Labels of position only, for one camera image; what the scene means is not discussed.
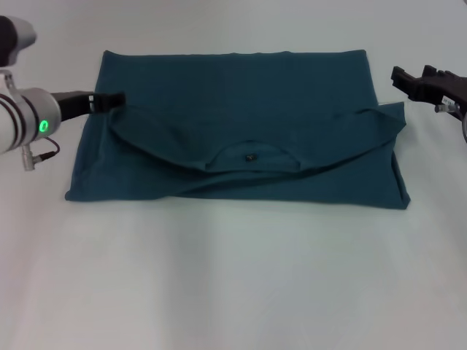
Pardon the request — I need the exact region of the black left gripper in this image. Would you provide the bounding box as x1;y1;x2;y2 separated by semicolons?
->
50;90;127;123

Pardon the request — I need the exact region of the arm cable with connector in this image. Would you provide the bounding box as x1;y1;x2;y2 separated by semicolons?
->
434;101;467;144
20;137;61;172

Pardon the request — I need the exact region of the right arm cable with connector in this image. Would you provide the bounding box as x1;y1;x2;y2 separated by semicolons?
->
434;101;467;144

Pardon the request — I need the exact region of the teal t-shirt with FREE print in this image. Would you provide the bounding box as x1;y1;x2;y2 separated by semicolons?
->
63;49;412;212

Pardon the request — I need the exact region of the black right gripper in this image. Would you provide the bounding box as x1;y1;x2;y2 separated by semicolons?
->
390;64;467;122

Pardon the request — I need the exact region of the left arm cable with connector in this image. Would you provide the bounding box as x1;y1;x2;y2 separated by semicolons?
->
20;137;61;172

